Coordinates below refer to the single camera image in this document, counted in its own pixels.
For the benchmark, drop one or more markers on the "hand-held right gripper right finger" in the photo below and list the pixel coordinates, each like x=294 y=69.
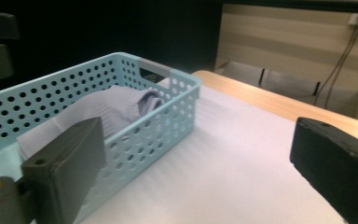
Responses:
x=338 y=165

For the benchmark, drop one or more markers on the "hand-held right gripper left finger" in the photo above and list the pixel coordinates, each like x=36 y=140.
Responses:
x=68 y=168

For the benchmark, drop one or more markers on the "light blue garment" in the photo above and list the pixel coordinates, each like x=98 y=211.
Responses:
x=112 y=109

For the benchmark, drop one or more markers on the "light blue perforated plastic basket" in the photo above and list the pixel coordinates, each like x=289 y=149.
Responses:
x=155 y=133

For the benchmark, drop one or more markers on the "black curtain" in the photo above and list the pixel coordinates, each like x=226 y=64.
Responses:
x=105 y=28

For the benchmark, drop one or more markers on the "white table cover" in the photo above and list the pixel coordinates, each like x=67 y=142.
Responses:
x=214 y=171

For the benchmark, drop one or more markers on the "beige wooden counter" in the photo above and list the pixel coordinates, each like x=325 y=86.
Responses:
x=276 y=37

